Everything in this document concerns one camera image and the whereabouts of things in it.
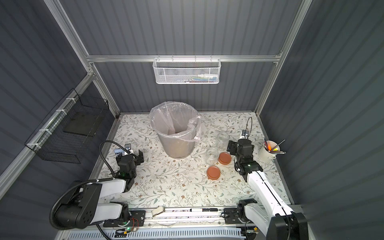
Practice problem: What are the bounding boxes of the white utensil cup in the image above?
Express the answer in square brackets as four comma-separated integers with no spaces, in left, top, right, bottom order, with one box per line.
[258,141,286,163]

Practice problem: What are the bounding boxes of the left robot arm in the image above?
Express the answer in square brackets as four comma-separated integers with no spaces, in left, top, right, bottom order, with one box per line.
[49,151,144,230]

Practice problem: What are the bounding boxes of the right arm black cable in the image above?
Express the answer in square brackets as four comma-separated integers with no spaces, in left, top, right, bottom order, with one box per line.
[243,116,254,139]

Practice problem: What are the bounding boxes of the oatmeal jar orange lid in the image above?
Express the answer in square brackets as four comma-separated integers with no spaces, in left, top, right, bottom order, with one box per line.
[205,147,220,166]

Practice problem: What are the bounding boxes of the clear plastic bin liner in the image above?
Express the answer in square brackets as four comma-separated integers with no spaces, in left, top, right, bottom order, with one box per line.
[150,102,202,142]

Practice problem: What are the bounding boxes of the black wire wall basket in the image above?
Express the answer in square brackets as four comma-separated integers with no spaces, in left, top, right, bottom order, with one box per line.
[25,91,110,164]

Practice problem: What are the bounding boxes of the grey mesh trash bin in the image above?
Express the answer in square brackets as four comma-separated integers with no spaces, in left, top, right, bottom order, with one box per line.
[158,136,196,159]

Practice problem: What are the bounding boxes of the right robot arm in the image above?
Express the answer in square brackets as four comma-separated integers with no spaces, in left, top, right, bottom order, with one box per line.
[227,139,309,240]

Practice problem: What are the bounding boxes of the light blue plastic clip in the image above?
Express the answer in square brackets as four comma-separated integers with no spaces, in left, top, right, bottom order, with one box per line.
[114,149,124,155]

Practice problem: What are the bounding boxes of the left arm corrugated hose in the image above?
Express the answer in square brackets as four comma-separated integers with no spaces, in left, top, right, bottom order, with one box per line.
[48,140,133,230]

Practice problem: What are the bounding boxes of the pens in white basket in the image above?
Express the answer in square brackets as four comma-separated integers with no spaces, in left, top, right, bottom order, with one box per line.
[176,74,219,84]

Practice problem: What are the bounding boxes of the white wire wall basket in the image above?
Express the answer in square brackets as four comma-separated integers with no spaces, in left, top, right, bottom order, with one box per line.
[153,59,222,85]

